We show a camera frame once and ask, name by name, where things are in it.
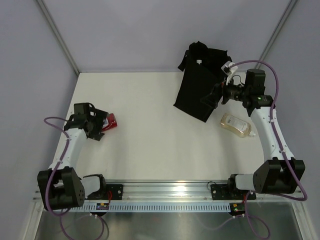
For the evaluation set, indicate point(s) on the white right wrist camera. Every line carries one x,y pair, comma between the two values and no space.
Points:
229,68

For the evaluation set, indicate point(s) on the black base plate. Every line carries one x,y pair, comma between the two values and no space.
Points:
115,191
223,192

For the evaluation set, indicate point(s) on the aluminium front rail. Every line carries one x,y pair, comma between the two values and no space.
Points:
167,191

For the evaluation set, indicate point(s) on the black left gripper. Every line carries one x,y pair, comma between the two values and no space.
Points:
100,117

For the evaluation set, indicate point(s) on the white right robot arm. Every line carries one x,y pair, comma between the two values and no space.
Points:
297,168

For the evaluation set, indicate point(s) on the red dish soap bottle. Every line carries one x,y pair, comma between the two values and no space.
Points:
110,122

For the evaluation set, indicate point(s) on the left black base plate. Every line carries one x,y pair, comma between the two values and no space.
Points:
115,191

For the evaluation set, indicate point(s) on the black canvas bag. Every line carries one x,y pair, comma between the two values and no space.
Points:
199,79

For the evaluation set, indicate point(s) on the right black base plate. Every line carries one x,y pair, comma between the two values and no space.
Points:
223,192

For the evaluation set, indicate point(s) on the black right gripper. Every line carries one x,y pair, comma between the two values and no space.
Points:
211,99

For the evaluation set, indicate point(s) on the white slotted cable duct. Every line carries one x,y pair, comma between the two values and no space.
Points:
153,207

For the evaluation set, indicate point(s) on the amber pump soap bottle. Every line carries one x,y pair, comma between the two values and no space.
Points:
237,126

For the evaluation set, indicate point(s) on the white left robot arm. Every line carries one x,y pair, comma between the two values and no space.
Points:
63,167

